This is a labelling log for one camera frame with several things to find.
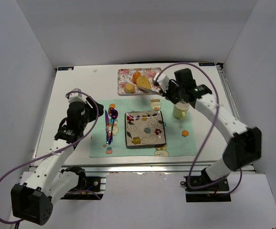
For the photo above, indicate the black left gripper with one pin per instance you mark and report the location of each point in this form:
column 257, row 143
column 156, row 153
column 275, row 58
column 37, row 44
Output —
column 95, row 108

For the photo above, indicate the round orange bun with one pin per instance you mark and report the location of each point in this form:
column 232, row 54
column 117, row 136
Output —
column 135, row 76

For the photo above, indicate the pale yellow mug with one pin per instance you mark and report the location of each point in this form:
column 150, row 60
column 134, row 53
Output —
column 180, row 110

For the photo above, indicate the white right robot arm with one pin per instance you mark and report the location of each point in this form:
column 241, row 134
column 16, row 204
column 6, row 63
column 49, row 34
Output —
column 243, row 143

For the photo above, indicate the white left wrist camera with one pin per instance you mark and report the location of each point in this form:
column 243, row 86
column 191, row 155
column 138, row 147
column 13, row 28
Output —
column 75, row 94

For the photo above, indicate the yellow bread slice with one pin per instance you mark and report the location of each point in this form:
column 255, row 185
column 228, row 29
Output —
column 143, row 82

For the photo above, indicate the small pale round cake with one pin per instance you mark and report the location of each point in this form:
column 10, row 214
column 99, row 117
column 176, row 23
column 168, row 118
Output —
column 129, row 88

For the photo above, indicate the purple spoon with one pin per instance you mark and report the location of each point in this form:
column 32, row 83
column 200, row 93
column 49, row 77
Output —
column 114, row 115

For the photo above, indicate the square floral ceramic plate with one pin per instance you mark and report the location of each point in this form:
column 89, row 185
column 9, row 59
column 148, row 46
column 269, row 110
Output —
column 144, row 129

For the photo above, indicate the floral rectangular tray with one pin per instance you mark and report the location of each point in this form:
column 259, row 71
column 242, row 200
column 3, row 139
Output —
column 125, row 76

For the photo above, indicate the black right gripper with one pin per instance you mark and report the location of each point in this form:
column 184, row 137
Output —
column 170, row 88

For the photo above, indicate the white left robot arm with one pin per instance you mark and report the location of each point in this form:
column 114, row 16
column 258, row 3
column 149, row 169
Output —
column 34, row 199

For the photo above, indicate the metal kitchen tongs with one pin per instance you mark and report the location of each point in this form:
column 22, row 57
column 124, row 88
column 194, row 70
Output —
column 146, row 90

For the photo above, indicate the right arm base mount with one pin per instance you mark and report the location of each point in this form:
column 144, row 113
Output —
column 216, row 193

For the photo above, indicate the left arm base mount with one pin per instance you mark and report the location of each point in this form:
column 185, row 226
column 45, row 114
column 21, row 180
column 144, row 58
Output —
column 89, row 187

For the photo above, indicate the light green placemat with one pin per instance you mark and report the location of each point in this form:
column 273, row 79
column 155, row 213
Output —
column 179, row 133

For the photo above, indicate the iridescent table knife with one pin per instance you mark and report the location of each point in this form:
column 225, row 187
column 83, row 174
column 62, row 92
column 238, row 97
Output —
column 107, row 126

